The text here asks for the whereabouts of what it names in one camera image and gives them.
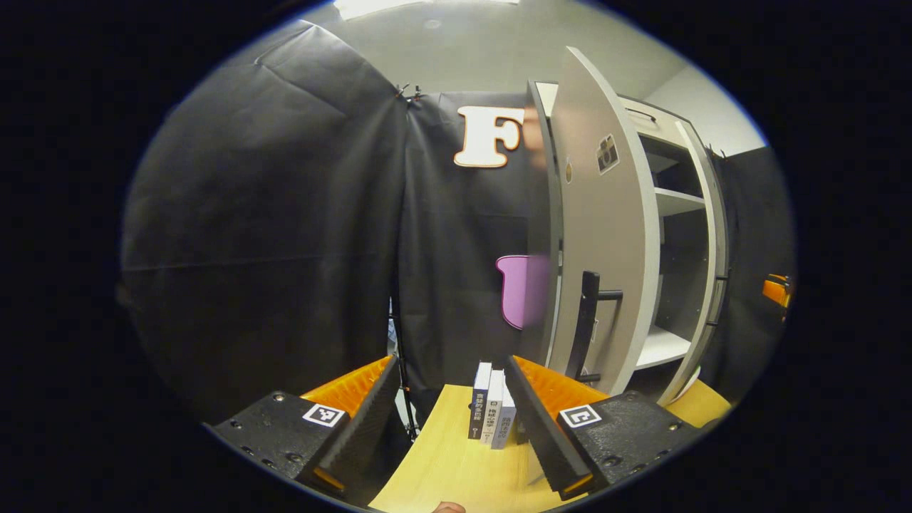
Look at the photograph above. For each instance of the dark blue book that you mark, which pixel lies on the dark blue book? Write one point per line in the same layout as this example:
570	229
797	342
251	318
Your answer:
479	399

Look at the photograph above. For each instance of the black backdrop cloth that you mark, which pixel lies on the black backdrop cloth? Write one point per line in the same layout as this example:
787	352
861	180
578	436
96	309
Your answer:
285	249

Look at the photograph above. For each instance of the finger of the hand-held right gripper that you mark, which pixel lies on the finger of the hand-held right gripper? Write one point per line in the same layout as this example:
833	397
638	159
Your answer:
775	291

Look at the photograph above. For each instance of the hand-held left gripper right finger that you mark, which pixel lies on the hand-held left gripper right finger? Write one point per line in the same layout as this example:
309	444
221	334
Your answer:
541	427

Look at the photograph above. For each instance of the white cabinet door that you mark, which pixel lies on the white cabinet door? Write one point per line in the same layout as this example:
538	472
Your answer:
613	235
714	235

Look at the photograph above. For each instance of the white book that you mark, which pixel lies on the white book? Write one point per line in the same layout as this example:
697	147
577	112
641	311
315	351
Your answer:
506	424

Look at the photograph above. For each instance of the ceiling light panel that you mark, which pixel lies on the ceiling light panel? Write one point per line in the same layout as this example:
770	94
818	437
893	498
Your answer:
399	6

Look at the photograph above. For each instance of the black cloth clip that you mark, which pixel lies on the black cloth clip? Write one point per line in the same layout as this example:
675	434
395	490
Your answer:
716	151
408	92

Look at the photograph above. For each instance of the grey book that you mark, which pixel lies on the grey book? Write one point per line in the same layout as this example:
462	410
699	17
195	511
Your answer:
493	413

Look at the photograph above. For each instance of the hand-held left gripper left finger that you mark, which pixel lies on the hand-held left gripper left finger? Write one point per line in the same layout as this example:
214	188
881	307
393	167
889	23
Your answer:
360	427

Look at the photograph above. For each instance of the white and grey cabinet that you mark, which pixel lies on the white and grey cabinet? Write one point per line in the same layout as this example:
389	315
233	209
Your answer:
677	201

